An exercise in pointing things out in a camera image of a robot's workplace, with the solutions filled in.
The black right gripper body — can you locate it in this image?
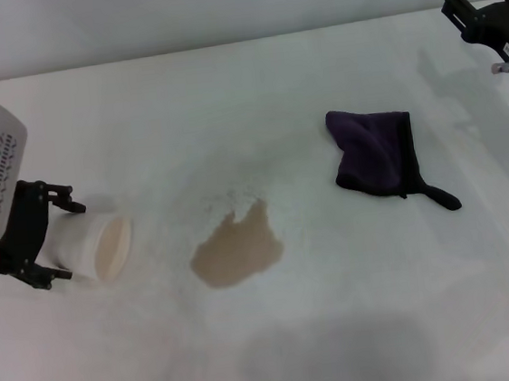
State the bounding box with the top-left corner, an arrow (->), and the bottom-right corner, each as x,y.
456,0 -> 509,70

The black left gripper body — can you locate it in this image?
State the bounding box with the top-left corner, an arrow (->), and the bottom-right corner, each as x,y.
0,176 -> 63,284

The white paper cup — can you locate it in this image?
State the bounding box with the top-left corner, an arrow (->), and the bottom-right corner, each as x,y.
36,191 -> 140,294

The purple rag with black trim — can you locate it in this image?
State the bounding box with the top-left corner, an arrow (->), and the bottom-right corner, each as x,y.
322,97 -> 464,225

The brown water stain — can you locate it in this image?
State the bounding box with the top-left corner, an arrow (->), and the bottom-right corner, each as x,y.
183,196 -> 290,293

